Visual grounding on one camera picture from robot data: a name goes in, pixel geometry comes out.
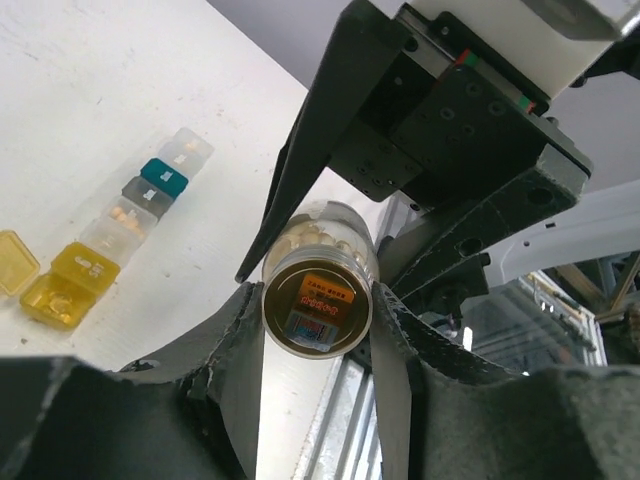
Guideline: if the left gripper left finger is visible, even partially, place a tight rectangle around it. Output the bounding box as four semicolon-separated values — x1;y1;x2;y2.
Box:
1;283;264;479

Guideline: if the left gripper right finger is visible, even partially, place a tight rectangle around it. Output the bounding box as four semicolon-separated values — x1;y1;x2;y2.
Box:
370;284;639;479

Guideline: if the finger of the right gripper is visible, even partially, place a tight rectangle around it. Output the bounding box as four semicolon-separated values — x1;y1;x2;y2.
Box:
235;1;409;283
379;157;585;299

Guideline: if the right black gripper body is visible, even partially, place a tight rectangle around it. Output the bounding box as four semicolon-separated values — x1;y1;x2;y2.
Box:
329;5;593;212

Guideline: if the clear orange pill bottle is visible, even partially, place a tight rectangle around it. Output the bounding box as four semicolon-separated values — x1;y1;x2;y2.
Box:
262;200;380;360

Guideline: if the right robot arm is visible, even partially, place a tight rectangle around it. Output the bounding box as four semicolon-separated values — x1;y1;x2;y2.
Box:
236;1;639;311

